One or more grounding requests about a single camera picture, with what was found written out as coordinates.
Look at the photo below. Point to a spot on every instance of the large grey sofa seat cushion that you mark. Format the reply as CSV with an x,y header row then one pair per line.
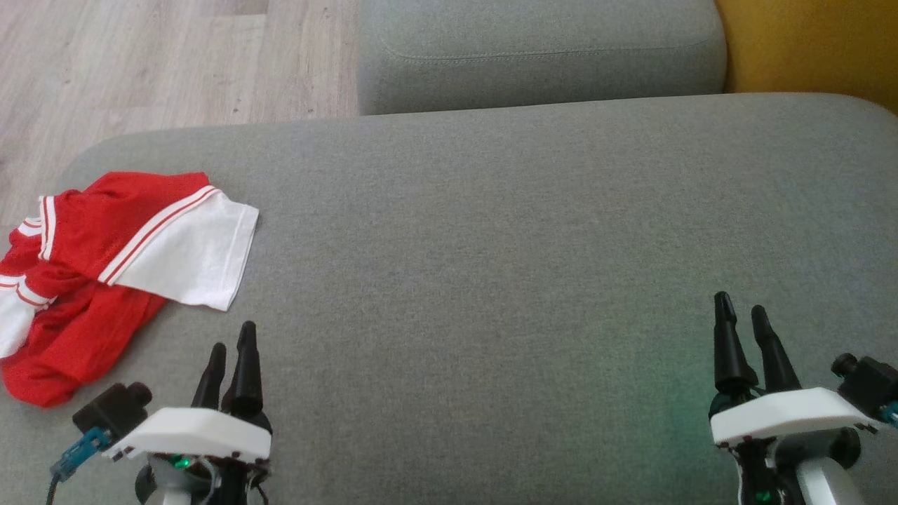
x,y
491,280

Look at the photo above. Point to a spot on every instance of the red shorts white side stripe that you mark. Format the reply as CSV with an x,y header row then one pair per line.
x,y
77,344

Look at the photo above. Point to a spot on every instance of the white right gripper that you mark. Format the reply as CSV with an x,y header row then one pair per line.
x,y
786,414

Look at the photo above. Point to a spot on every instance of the red basketball jersey white sleeves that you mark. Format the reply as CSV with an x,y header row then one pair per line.
x,y
182,252

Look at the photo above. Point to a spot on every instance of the small grey sofa seat cushion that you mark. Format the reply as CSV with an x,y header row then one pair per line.
x,y
533,56

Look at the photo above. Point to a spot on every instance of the wide yellow sofa backrest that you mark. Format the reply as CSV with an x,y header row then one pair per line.
x,y
807,42

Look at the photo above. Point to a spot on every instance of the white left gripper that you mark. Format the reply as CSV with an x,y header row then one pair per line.
x,y
196,431

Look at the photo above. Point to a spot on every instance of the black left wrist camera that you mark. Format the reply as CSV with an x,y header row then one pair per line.
x,y
112,410

